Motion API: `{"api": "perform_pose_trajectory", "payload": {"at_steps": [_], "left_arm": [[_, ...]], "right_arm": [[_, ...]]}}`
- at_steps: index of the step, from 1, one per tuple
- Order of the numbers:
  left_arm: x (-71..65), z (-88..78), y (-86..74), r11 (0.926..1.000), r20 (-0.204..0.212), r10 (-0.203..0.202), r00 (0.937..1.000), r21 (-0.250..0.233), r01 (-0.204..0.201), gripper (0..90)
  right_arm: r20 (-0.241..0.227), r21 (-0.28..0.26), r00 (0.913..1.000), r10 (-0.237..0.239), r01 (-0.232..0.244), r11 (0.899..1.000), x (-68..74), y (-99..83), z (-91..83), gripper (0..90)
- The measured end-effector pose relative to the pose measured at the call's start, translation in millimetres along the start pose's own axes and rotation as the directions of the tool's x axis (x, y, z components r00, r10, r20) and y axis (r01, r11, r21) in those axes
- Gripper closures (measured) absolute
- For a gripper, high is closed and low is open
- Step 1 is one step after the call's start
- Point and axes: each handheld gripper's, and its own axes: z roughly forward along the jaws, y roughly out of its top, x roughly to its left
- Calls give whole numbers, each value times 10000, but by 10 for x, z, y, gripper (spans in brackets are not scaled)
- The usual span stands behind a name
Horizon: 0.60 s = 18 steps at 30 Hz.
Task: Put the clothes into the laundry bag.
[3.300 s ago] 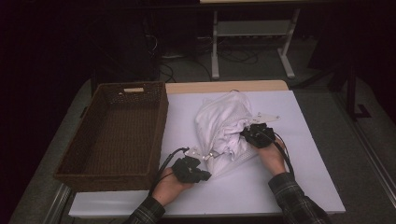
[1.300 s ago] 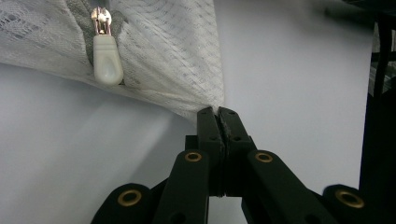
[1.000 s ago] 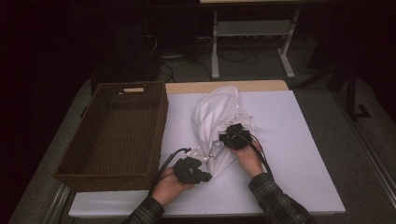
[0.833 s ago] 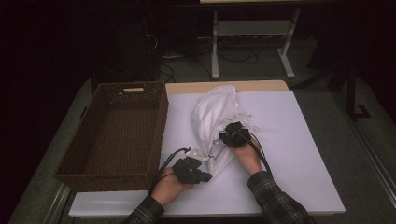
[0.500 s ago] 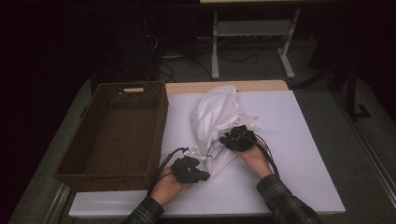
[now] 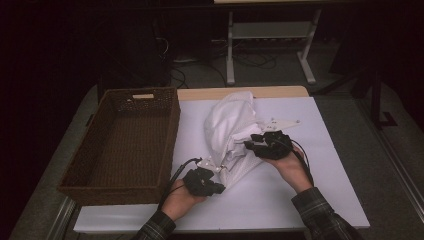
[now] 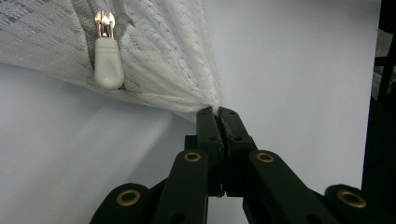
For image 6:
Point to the white mesh laundry bag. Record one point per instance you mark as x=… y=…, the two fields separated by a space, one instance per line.
x=240 y=170

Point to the person's right hand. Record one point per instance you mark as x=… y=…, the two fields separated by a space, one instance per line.
x=293 y=170

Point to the metal rail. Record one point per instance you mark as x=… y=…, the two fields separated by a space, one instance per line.
x=396 y=160
x=61 y=220

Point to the white metal desk frame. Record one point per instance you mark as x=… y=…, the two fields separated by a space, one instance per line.
x=230 y=50

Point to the black metal stand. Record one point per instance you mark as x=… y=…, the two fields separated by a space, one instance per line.
x=376 y=100

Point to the brown wicker basket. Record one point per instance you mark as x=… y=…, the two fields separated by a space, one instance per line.
x=133 y=133

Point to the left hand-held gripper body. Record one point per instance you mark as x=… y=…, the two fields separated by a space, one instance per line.
x=200 y=181

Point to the white foam board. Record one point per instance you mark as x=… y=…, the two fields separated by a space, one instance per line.
x=316 y=166

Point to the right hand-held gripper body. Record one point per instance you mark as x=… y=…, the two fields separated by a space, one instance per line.
x=275 y=146

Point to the person's left hand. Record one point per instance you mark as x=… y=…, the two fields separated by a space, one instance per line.
x=181 y=203

